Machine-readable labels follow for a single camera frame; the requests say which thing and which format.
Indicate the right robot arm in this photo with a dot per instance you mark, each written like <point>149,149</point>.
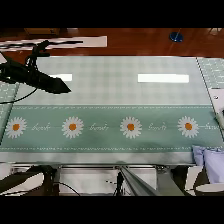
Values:
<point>191,178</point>

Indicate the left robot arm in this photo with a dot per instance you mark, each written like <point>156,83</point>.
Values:
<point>16,71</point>

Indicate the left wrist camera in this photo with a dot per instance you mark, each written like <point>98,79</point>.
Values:
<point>37,51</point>

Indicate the light blue shirt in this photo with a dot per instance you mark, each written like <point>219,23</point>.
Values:
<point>210,161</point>

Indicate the long white board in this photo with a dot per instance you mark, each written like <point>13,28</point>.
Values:
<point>93,41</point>

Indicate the silver frame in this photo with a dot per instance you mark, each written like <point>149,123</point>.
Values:
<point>140,186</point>

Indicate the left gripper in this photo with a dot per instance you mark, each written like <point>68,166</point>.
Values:
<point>46,83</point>

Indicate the blue round disc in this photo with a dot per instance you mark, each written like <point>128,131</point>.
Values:
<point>176,37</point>

